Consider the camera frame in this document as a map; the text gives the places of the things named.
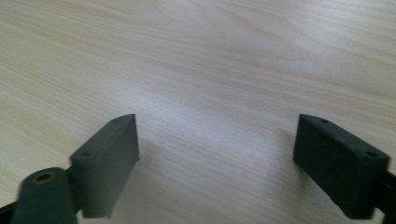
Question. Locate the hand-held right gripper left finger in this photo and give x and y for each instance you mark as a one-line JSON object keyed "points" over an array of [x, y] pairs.
{"points": [[104, 168]]}

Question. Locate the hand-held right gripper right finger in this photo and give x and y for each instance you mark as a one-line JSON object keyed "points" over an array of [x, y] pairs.
{"points": [[339, 168]]}

